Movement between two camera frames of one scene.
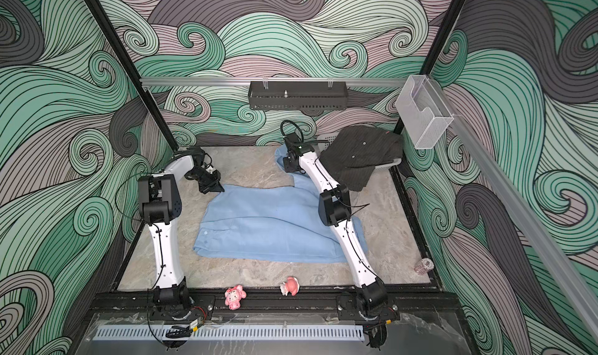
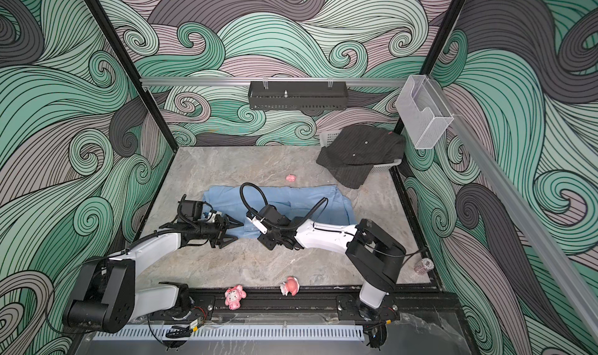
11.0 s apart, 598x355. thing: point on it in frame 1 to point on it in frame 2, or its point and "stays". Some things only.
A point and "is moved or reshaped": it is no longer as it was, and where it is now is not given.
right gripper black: (286, 166) to (268, 244)
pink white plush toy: (291, 285) stays
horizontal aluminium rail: (273, 81) stays
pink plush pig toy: (233, 295) stays
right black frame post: (444, 31) stays
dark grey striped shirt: (353, 152) stays
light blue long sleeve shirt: (279, 223) is moved or reshaped
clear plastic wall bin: (424, 114) stays
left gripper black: (216, 185) to (222, 228)
